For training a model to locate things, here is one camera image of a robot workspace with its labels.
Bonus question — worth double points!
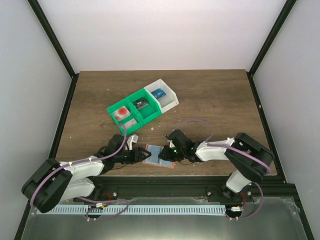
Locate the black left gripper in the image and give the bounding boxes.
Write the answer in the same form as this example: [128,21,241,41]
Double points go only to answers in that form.
[114,147,152,165]

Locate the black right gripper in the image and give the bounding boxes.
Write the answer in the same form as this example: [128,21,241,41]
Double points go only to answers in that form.
[158,145,185,163]

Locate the white red credit card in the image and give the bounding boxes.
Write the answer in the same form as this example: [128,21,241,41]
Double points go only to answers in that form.
[121,118,138,131]

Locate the green front plastic bin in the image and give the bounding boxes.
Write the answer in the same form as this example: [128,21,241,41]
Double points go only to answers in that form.
[106,98,143,135]

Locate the green plastic bin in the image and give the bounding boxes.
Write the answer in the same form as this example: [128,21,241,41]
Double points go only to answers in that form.
[106,98,143,135]
[125,88,162,125]

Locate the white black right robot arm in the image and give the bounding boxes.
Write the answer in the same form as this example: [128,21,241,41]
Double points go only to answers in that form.
[158,129,275,202]

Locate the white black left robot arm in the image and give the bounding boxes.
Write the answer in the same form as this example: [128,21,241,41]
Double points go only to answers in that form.
[21,134,152,213]

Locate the red white card stack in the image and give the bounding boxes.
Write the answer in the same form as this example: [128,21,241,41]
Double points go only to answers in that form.
[112,106,131,122]

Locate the black VIP card stack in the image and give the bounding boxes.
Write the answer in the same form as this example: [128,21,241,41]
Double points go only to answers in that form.
[132,97,149,110]

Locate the blue card stack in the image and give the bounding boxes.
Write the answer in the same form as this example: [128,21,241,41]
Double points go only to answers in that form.
[151,88,167,99]

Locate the green middle plastic bin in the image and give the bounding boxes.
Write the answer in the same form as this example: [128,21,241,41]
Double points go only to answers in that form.
[125,88,162,125]

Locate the white plastic bin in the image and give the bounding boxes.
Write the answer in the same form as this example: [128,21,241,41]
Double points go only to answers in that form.
[144,78,179,114]

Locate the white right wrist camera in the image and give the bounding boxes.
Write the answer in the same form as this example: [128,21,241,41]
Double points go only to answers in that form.
[165,135,176,149]

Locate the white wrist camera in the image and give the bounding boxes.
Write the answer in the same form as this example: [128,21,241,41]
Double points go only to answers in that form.
[165,135,176,149]
[126,134,139,150]

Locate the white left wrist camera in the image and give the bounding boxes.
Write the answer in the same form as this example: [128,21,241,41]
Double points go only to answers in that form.
[126,134,139,150]

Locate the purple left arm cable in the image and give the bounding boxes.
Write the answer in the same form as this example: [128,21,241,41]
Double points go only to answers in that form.
[29,123,131,222]

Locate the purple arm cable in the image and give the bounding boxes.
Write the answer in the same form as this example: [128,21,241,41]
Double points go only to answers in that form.
[172,119,273,221]
[29,123,131,222]

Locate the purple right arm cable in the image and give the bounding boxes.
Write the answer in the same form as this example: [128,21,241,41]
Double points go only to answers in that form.
[172,119,273,221]

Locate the light blue slotted cable duct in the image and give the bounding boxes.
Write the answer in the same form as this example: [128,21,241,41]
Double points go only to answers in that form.
[48,204,226,216]

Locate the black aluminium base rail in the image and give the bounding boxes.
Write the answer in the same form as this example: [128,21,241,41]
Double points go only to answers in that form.
[87,176,299,204]

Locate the black left frame post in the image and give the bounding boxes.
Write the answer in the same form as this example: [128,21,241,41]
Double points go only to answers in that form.
[26,0,77,78]

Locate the black frame post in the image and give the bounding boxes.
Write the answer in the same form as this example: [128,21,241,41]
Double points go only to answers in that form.
[26,0,77,78]
[248,0,298,76]

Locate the black right frame post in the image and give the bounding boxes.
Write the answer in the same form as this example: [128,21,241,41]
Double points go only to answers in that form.
[248,0,298,76]

